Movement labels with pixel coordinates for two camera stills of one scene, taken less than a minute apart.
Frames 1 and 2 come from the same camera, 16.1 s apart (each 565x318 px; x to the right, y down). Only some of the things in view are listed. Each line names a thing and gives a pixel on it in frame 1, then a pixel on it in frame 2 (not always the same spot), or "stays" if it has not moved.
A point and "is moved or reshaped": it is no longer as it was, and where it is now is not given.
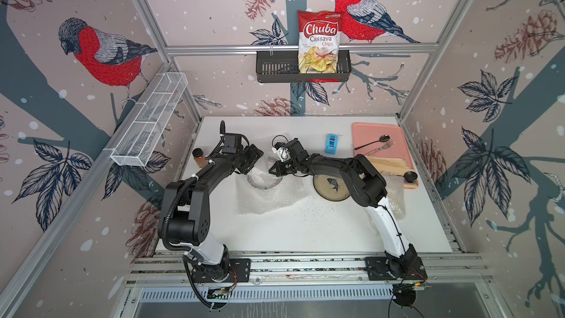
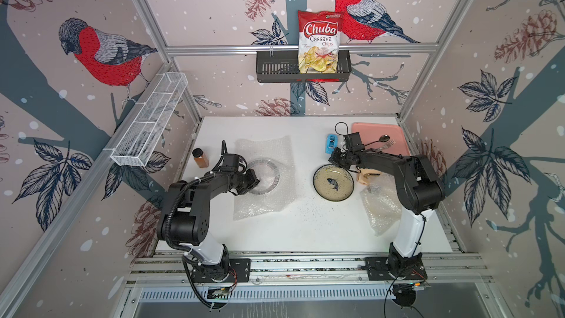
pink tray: (380, 140) stays
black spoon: (382, 138) stays
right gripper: (276, 168) -> (332, 156)
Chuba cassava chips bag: (318, 41) stays
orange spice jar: (201, 160) stays
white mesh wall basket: (134, 140) stays
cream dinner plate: (331, 188) stays
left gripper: (254, 154) -> (252, 182)
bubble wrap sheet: (258, 191) is moved or reshaped
